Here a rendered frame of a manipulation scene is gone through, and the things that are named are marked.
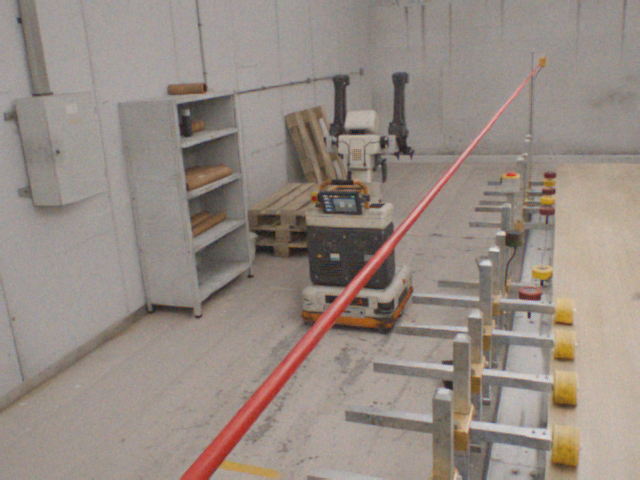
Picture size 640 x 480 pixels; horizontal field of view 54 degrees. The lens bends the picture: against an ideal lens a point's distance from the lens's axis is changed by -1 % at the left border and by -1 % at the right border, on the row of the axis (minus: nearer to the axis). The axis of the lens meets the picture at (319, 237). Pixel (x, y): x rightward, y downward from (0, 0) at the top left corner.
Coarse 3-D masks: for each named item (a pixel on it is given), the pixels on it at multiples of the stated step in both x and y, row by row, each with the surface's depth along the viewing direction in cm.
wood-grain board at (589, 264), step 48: (576, 192) 373; (624, 192) 366; (576, 240) 284; (624, 240) 280; (576, 288) 230; (624, 288) 227; (576, 336) 193; (624, 336) 191; (624, 384) 164; (624, 432) 144
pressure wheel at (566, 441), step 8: (552, 432) 139; (560, 432) 133; (568, 432) 133; (576, 432) 132; (552, 440) 134; (560, 440) 132; (568, 440) 132; (576, 440) 131; (552, 448) 132; (560, 448) 132; (568, 448) 131; (576, 448) 131; (552, 456) 133; (560, 456) 132; (568, 456) 131; (576, 456) 131; (568, 464) 133; (576, 464) 132
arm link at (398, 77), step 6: (396, 72) 436; (402, 72) 433; (396, 78) 428; (402, 78) 428; (396, 84) 429; (396, 90) 429; (396, 96) 430; (396, 102) 430; (396, 108) 431; (396, 114) 431; (396, 120) 431; (390, 126) 434; (402, 126) 431; (402, 132) 431
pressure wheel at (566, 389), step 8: (560, 376) 155; (568, 376) 155; (576, 376) 155; (560, 384) 154; (568, 384) 154; (576, 384) 153; (560, 392) 154; (568, 392) 153; (576, 392) 153; (560, 400) 155; (568, 400) 154; (576, 400) 153
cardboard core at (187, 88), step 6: (174, 84) 470; (180, 84) 468; (186, 84) 466; (192, 84) 464; (198, 84) 462; (204, 84) 465; (168, 90) 470; (174, 90) 469; (180, 90) 467; (186, 90) 465; (192, 90) 464; (198, 90) 462; (204, 90) 467
